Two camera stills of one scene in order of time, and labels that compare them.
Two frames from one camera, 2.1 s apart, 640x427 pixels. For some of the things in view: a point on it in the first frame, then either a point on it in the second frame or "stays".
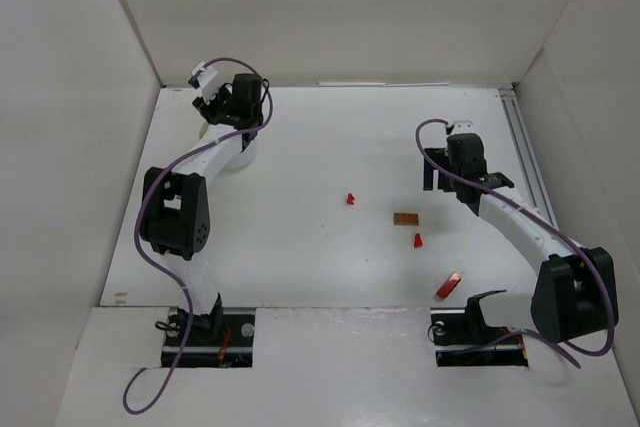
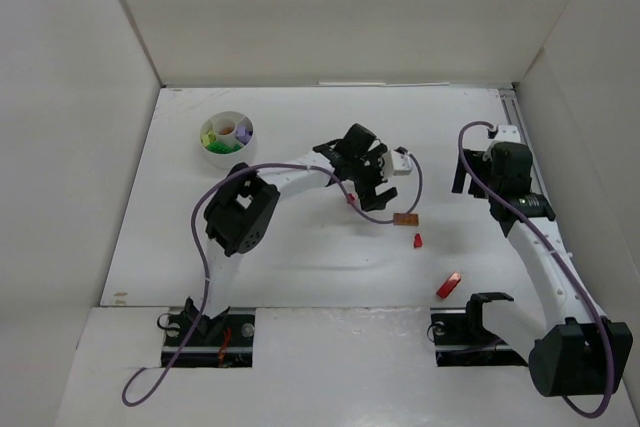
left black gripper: x=212 y=110 -> x=373 y=179
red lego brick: x=451 y=282 stays
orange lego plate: x=406 y=219 stays
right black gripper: x=437 y=173 -> x=476 y=173
